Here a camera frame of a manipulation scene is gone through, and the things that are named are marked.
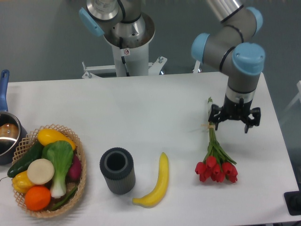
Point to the purple sweet potato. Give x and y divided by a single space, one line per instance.
75 170

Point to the green bok choy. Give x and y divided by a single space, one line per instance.
60 154

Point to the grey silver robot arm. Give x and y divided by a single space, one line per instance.
129 31

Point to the yellow bell pepper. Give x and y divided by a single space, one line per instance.
21 183

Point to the red tulip bouquet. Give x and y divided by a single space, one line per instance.
217 164

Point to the dark green cucumber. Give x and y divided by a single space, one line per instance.
34 153

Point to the yellow plastic banana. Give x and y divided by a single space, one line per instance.
158 193

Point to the orange fruit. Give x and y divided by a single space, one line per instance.
37 198

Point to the woven wicker basket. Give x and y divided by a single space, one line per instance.
25 144

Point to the black device at edge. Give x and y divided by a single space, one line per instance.
293 202

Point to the blue handled saucepan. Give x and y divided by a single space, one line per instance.
11 130

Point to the cream round slice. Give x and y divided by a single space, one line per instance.
40 171

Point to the yellow squash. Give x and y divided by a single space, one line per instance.
48 136

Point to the green bean pod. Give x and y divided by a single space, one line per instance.
64 200

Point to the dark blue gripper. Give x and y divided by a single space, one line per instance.
235 111

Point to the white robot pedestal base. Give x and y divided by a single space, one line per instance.
128 62

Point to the dark grey ribbed vase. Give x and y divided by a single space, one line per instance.
117 168

